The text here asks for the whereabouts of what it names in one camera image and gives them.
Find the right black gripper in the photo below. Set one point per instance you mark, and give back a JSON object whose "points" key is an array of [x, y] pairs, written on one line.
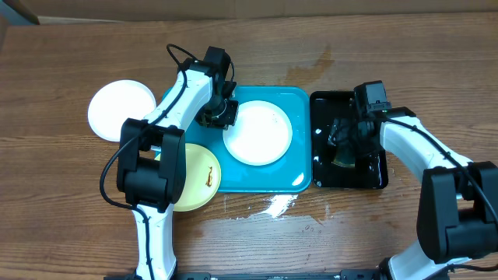
{"points": [[341, 139]]}

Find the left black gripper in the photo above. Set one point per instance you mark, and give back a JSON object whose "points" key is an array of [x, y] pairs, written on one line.
{"points": [[229, 119]]}

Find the green yellow sponge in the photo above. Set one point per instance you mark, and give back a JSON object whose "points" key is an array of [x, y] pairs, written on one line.
{"points": [[344, 158]]}

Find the white plate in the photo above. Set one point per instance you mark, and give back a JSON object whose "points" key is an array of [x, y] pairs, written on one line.
{"points": [[114, 103], [261, 135]]}

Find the yellow-green plate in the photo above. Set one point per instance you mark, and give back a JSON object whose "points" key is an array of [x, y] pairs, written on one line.
{"points": [[203, 178]]}

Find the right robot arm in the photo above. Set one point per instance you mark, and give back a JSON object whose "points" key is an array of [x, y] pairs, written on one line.
{"points": [[457, 213]]}

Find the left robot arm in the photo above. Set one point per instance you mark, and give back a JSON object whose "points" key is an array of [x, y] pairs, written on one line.
{"points": [[151, 159]]}

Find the black plastic tray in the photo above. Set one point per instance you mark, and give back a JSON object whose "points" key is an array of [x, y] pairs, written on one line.
{"points": [[369, 172]]}

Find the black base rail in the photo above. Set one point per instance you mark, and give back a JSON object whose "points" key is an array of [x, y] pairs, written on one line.
{"points": [[350, 274]]}

